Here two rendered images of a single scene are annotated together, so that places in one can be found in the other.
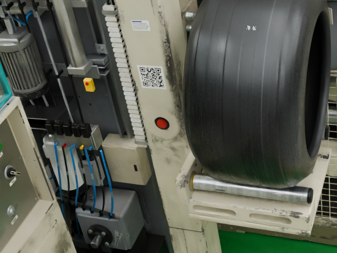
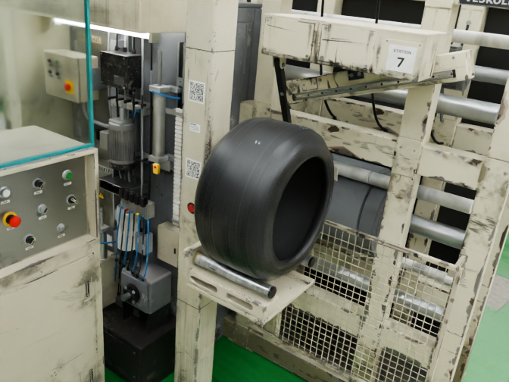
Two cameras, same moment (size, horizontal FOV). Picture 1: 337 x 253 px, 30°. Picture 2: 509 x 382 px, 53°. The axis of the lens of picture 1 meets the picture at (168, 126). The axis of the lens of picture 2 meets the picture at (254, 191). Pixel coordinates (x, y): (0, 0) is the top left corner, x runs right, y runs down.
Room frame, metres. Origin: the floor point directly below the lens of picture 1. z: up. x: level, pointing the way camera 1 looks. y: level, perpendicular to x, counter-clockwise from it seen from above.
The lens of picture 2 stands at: (-0.27, -0.39, 1.88)
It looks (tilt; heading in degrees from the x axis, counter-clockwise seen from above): 22 degrees down; 6
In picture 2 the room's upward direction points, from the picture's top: 5 degrees clockwise
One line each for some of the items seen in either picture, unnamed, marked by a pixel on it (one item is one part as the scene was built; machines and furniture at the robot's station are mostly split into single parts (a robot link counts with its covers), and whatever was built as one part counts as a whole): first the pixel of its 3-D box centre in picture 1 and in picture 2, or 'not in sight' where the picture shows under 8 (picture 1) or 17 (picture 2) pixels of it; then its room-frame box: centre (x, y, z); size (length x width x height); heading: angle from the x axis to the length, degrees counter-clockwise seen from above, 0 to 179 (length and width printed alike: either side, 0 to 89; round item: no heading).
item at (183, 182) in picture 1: (203, 150); (218, 244); (1.52, -0.09, 0.90); 0.40 x 0.03 x 0.10; 152
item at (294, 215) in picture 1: (249, 204); (230, 289); (1.31, -0.18, 0.83); 0.36 x 0.09 x 0.06; 62
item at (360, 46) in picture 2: not in sight; (350, 44); (1.64, -0.50, 1.71); 0.61 x 0.25 x 0.15; 62
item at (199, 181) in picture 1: (249, 188); (233, 274); (1.31, -0.19, 0.90); 0.35 x 0.05 x 0.05; 62
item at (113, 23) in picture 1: (131, 77); (182, 168); (1.55, 0.08, 1.19); 0.05 x 0.04 x 0.48; 152
